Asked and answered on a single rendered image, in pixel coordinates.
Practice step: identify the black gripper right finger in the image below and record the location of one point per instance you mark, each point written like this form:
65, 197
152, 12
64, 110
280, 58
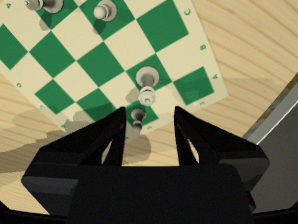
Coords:
217, 146

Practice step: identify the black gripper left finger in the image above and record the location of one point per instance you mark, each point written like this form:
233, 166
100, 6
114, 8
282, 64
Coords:
86, 145

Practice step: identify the green and cream chessboard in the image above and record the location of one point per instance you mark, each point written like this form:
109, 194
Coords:
77, 69

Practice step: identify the white pawn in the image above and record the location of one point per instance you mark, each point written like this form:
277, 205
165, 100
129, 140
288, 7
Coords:
138, 114
105, 10

